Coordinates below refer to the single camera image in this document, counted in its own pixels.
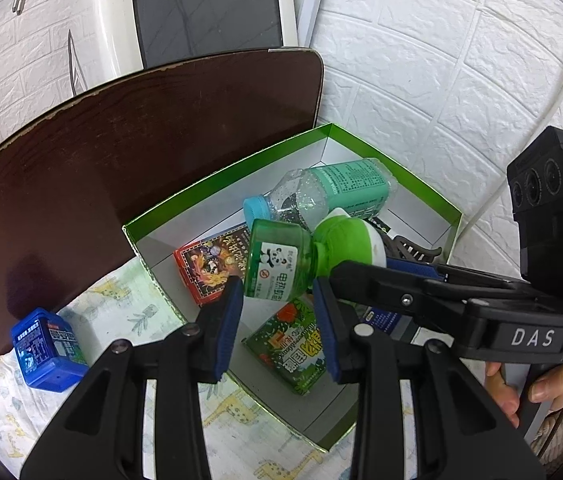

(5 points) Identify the clear bottle with green label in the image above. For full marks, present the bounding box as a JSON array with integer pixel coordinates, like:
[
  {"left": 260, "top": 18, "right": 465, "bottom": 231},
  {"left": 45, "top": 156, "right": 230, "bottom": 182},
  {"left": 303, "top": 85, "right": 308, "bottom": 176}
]
[{"left": 243, "top": 157, "right": 398, "bottom": 233}]

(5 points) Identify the blue flat pack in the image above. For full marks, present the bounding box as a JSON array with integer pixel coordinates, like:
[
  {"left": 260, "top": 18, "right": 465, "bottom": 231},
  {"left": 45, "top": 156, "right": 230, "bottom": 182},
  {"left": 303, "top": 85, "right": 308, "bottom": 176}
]
[{"left": 361, "top": 305, "right": 419, "bottom": 346}]

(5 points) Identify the green card box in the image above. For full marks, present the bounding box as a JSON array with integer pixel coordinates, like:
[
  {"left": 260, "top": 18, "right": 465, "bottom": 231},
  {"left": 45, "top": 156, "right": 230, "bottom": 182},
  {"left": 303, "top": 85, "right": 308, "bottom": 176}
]
[{"left": 242, "top": 297, "right": 329, "bottom": 396}]

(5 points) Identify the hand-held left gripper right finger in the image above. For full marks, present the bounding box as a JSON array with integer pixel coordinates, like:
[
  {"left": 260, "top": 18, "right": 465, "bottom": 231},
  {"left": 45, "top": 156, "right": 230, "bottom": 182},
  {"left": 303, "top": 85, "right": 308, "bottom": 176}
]
[{"left": 311, "top": 277, "right": 547, "bottom": 480}]

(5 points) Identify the white water purifier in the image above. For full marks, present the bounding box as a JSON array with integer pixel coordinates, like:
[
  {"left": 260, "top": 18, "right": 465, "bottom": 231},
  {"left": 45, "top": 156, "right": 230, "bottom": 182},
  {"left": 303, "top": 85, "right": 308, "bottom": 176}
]
[{"left": 84, "top": 0, "right": 302, "bottom": 86}]

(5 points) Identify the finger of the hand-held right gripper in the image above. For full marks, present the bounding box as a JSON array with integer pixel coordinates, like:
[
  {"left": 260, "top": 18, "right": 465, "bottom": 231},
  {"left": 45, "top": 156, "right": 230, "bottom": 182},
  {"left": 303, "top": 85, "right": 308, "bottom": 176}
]
[
  {"left": 386, "top": 255, "right": 527, "bottom": 302},
  {"left": 329, "top": 259, "right": 472, "bottom": 333}
]

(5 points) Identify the dark wooden headboard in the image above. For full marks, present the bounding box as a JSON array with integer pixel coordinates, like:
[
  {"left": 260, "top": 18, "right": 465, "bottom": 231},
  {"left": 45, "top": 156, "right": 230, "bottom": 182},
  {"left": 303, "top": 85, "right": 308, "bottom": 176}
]
[{"left": 0, "top": 47, "right": 325, "bottom": 401}]

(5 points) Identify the colourful blue-edged small box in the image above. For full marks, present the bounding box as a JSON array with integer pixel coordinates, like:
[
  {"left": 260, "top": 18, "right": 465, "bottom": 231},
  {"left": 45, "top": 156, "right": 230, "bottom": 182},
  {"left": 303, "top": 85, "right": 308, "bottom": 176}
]
[{"left": 173, "top": 227, "right": 252, "bottom": 307}]

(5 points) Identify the green white mosquito repellent plug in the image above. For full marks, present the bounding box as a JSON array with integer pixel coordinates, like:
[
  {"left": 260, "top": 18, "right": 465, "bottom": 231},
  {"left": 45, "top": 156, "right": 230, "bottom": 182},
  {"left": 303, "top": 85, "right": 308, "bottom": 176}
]
[{"left": 243, "top": 207, "right": 388, "bottom": 303}]

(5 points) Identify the green cardboard box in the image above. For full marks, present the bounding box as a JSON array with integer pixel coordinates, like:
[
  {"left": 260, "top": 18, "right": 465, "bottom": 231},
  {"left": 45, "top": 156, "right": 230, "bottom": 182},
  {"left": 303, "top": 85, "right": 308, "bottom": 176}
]
[{"left": 122, "top": 122, "right": 463, "bottom": 453}]

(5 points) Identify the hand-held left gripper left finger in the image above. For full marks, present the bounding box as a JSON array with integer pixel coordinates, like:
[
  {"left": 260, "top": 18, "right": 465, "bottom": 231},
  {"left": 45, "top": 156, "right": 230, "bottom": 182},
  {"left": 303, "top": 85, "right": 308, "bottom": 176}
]
[{"left": 19, "top": 276, "right": 245, "bottom": 480}]

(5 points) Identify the blue square plastic box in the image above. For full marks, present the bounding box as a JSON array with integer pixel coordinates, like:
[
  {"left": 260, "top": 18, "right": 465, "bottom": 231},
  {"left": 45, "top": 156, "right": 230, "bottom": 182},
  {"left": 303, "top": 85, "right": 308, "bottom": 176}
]
[{"left": 10, "top": 307, "right": 90, "bottom": 393}]

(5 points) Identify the person's right hand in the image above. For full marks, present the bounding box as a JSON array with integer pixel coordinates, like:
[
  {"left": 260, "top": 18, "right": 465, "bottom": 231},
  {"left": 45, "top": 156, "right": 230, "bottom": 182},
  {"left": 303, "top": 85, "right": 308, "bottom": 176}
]
[{"left": 484, "top": 360, "right": 563, "bottom": 428}]

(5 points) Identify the white framed panel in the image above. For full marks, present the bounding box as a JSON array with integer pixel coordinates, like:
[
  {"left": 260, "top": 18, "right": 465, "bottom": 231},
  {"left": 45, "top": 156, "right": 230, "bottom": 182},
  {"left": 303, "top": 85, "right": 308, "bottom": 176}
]
[{"left": 289, "top": 0, "right": 325, "bottom": 50}]

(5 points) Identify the thin grey hose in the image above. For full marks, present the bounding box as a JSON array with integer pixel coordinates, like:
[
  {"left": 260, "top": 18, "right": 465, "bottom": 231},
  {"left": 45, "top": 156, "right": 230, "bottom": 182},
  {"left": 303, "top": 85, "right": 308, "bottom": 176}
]
[{"left": 66, "top": 30, "right": 86, "bottom": 97}]

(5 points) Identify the brown hair claw clip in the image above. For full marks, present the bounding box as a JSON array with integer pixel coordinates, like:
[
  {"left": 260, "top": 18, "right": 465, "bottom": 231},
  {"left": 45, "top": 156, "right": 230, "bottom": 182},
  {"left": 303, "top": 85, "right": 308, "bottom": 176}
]
[{"left": 384, "top": 232, "right": 442, "bottom": 266}]

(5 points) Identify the giraffe printed blanket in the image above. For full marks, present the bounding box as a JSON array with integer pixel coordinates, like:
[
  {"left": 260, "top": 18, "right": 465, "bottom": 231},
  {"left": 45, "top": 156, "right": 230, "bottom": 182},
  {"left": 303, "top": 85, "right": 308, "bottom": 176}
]
[{"left": 0, "top": 260, "right": 362, "bottom": 480}]

